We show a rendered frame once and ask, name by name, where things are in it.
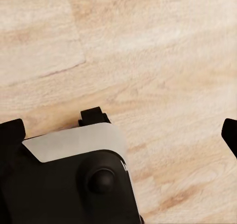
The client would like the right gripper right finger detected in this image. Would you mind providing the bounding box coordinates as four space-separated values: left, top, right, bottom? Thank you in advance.
221 118 237 158

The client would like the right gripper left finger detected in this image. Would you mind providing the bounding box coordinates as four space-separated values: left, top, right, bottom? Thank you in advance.
0 119 26 177

